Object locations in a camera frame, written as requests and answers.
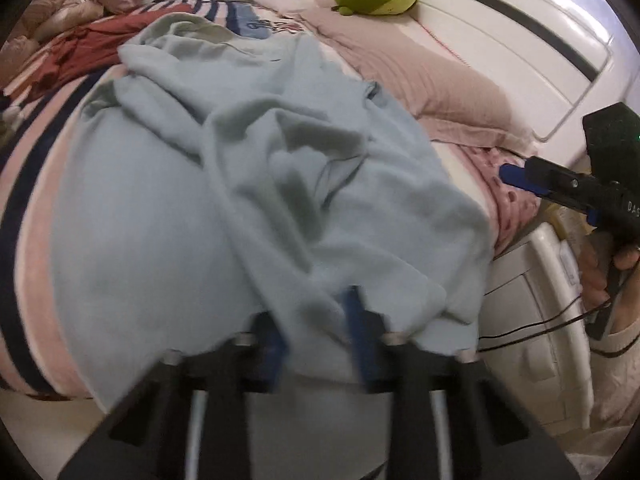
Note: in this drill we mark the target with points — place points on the pink navy striped blanket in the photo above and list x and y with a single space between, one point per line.
30 220

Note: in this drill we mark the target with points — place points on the mauve pillow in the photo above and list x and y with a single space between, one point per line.
420 70

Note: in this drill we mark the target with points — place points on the white nightstand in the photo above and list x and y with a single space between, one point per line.
535 320

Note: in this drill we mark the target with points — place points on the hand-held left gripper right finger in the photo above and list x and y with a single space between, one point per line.
361 345

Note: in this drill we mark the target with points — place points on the white headboard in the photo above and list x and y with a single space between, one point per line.
500 25

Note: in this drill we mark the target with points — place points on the pink satin cloth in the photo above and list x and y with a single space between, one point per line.
65 12

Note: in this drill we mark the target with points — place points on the dark red garment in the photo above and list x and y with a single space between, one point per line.
95 47

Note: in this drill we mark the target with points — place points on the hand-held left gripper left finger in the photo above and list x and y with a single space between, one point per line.
272 357

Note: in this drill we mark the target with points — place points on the light blue sweatshirt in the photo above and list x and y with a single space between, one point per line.
240 200

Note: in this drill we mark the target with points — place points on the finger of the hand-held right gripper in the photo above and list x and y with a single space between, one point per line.
522 179

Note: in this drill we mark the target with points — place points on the person's right hand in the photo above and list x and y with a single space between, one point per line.
592 275

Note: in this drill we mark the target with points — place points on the pink patterned bedsheet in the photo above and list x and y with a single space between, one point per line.
500 200

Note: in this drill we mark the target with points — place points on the person's right forearm white sleeve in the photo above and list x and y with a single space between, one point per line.
620 375

